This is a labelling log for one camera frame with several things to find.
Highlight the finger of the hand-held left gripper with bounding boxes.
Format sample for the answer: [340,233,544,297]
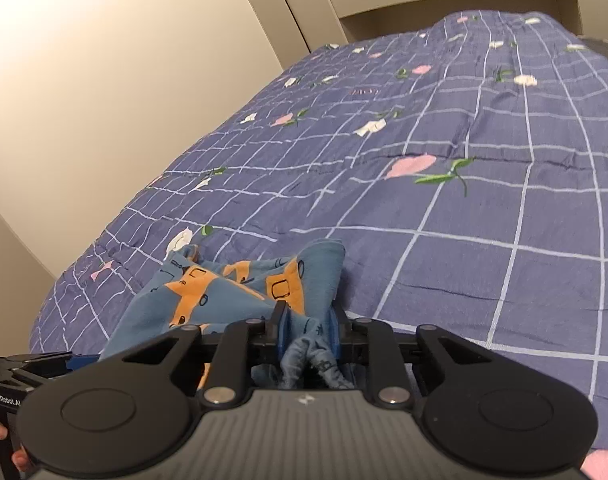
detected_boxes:
[6,351,102,387]

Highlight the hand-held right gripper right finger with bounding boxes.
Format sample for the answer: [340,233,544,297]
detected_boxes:
[329,307,490,407]

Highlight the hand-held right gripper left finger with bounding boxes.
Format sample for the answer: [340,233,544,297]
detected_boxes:
[121,301,291,407]

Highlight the blue pants with orange print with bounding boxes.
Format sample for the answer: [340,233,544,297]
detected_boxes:
[98,239,357,392]

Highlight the purple grid floral quilt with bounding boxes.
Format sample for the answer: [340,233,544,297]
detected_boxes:
[28,10,608,480]

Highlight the grey quilted mattress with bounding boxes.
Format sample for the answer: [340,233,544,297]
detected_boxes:
[582,36,608,78]

